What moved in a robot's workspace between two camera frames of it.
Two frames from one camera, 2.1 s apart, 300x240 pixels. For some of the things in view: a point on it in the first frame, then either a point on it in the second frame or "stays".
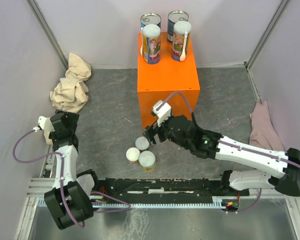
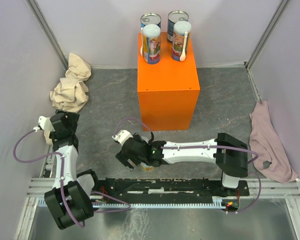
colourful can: x=179 y=29 stays
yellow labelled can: x=151 y=44 stays
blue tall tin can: x=150 y=18 stays
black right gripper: x=154 y=130 → x=125 y=158
